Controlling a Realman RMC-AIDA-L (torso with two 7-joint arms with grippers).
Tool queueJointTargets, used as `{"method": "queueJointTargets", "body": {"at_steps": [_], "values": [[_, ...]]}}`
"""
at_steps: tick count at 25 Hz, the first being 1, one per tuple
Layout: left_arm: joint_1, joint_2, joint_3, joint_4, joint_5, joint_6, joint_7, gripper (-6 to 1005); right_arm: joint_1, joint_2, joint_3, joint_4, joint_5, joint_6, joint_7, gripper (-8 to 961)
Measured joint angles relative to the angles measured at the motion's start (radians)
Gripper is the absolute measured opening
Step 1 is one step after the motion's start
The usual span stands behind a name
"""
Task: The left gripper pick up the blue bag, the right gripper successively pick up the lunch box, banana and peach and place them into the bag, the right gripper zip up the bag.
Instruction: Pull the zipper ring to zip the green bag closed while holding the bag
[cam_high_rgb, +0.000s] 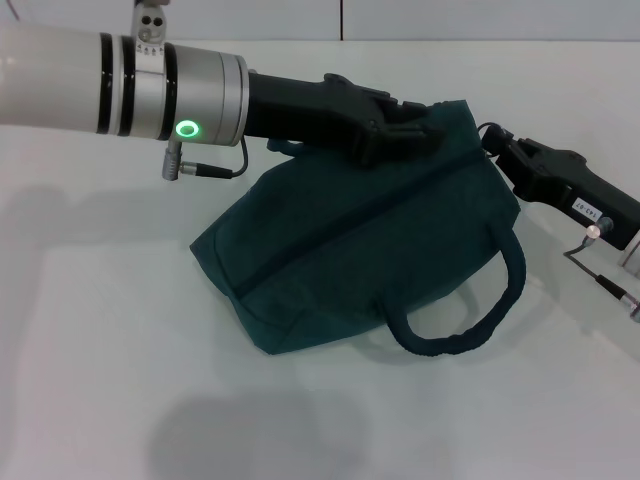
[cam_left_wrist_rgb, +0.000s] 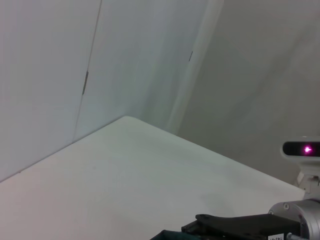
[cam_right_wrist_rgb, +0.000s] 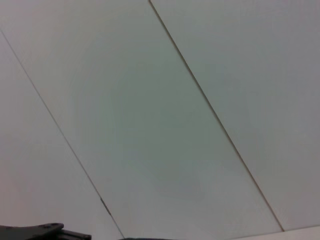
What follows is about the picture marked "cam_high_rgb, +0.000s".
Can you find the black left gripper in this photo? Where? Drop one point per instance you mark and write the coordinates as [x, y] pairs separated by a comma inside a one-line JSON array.
[[310, 112]]

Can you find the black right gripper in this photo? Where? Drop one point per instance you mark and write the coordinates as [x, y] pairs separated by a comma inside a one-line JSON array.
[[565, 180]]

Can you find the dark teal insulated bag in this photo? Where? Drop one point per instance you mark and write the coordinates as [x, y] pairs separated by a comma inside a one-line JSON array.
[[350, 240]]

